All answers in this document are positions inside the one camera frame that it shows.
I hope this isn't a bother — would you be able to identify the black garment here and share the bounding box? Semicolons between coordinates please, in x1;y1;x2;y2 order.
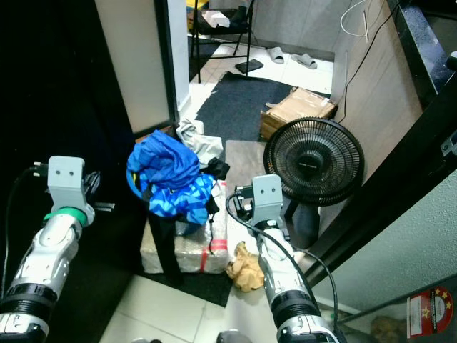
146;159;233;287

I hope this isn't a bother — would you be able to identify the black folding chair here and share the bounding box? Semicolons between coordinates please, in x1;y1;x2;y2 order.
188;0;255;84

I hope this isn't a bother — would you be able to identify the red round sticker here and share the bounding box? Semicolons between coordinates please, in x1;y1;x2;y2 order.
406;286;455;341

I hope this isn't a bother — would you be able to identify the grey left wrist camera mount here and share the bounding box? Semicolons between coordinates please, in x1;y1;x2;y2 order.
46;156;96;227

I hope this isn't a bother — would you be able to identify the black flat floor object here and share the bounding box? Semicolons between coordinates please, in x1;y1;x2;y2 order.
234;59;266;75

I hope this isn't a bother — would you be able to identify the white wall cable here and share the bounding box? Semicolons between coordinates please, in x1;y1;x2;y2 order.
340;0;376;40

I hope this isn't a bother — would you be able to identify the blue patterned garment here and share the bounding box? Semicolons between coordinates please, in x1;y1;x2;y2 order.
126;130;215;226

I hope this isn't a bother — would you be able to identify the grey white garment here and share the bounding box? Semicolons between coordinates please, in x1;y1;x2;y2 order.
175;118;225;167

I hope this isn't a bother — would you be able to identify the dark grey doormat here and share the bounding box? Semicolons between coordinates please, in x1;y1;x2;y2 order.
194;71;298;142

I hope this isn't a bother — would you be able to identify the brown cardboard box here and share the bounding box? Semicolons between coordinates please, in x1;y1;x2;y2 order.
259;86;338;141

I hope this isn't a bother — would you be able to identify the black floor fan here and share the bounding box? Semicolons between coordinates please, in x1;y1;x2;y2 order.
263;117;366;248

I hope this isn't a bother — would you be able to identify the beige garment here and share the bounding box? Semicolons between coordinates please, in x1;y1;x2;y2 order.
225;241;266;292

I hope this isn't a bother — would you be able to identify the grey slipper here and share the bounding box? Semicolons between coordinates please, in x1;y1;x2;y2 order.
291;53;319;71
266;46;287;64

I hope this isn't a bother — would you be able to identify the white door panel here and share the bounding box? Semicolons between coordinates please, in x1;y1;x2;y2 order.
94;0;181;138

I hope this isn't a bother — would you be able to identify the blue laundry basket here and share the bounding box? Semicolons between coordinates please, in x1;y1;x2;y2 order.
126;170;149;204

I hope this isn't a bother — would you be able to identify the black wall cable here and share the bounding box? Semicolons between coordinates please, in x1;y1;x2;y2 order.
341;0;401;121

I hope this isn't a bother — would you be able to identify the bubble-wrapped box with red tape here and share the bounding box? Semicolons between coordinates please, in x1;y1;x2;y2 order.
139;182;230;275

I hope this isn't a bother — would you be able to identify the black floor mat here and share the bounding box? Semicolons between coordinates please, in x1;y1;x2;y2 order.
136;268;233;308

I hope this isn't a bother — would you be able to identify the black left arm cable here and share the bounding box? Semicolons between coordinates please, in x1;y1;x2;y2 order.
4;164;52;287

